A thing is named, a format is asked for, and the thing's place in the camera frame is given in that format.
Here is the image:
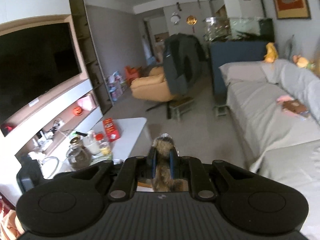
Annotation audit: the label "brown furry plush keychain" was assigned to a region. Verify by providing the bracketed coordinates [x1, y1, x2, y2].
[151, 133, 188, 192]

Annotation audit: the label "red lid spice jar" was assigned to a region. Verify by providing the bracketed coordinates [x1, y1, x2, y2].
[95, 133, 112, 157]

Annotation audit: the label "red box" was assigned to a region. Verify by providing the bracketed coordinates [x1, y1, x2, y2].
[102, 118, 120, 142]

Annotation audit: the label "white cup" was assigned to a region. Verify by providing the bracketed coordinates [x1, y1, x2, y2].
[82, 130, 100, 155]

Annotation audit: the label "glass jar dark contents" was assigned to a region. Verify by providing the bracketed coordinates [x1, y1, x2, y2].
[66, 135, 91, 171]

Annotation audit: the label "wooden stool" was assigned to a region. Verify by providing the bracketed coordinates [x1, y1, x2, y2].
[169, 96, 194, 122]

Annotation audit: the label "large glass jar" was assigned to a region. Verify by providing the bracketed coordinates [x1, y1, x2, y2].
[40, 157, 59, 179]

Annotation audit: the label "yellow armchair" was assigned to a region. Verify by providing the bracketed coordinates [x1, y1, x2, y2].
[130, 66, 176, 102]

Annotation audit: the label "grey covered sofa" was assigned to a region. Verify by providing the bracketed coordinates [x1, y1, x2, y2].
[220, 59, 319, 239]

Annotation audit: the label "dark hanging coat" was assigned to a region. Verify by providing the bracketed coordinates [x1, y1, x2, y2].
[163, 33, 206, 95]

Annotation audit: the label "yellow plush toy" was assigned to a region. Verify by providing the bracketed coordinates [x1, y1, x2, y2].
[264, 42, 278, 63]

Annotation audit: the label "television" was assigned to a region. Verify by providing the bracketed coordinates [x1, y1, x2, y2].
[1, 23, 81, 124]

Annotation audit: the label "fish tank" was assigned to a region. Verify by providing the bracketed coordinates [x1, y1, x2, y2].
[197, 0, 274, 42]

